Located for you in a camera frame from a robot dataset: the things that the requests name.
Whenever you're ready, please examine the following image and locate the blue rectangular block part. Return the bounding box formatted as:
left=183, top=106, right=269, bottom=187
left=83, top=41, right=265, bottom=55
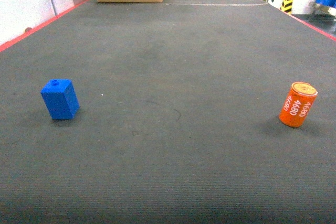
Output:
left=40, top=79, right=80, bottom=120

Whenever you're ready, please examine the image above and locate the orange cylindrical cap 4680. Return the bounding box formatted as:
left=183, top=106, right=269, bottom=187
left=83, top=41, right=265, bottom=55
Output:
left=279, top=82, right=318, bottom=128

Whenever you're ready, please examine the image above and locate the yellow black striped cone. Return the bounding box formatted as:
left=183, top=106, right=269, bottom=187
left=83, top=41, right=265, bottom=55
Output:
left=280, top=0, right=293, bottom=15

